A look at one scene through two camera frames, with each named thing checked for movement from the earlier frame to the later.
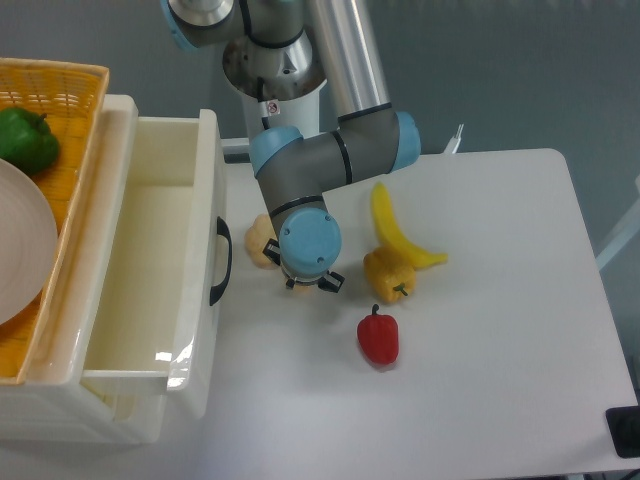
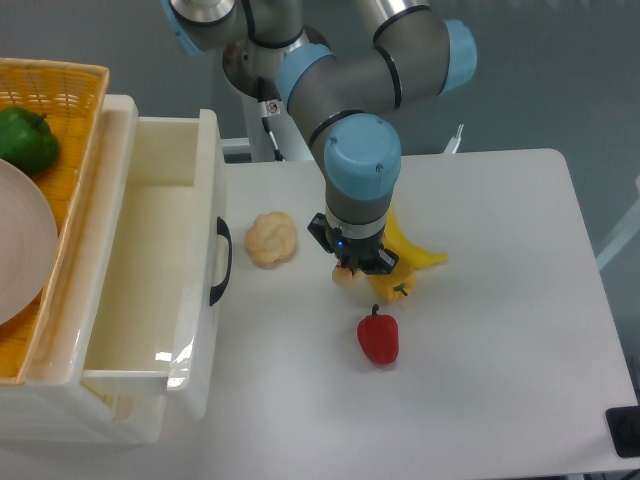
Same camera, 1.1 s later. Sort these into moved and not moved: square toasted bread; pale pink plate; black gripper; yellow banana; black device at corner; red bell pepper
Moved: square toasted bread; black gripper
Not moved: yellow banana; pale pink plate; black device at corner; red bell pepper
